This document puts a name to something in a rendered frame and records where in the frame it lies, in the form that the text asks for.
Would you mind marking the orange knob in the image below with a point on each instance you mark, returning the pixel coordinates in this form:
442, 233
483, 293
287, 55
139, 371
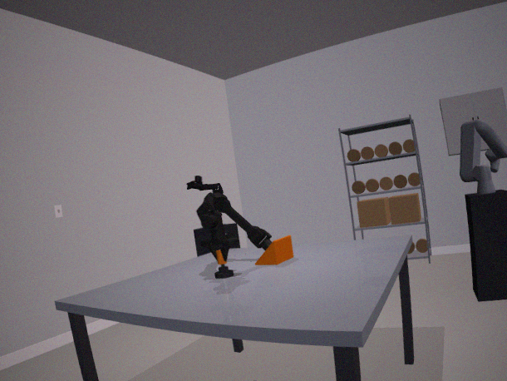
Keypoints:
220, 258

